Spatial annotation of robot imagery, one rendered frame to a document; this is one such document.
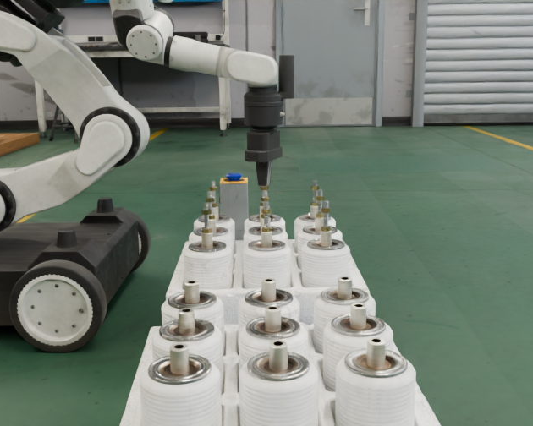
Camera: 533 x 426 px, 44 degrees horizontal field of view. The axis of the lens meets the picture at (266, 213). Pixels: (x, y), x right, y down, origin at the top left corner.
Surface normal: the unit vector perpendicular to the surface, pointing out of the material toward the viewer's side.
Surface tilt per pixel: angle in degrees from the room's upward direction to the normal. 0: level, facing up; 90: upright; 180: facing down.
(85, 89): 90
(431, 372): 0
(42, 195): 90
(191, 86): 90
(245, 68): 90
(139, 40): 112
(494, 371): 0
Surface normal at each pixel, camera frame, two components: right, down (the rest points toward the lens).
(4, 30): -0.01, 0.22
